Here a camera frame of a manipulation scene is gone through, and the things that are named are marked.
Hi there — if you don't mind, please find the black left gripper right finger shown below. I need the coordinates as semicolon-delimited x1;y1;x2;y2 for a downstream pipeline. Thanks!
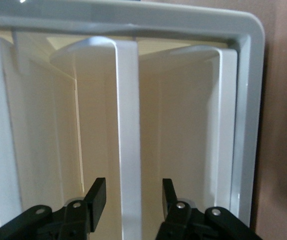
155;177;263;240

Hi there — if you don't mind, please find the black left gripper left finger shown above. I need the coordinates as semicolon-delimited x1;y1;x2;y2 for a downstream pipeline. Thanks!
0;177;107;240

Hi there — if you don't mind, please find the brown table cover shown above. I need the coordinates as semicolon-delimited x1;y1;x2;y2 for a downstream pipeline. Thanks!
255;0;287;240

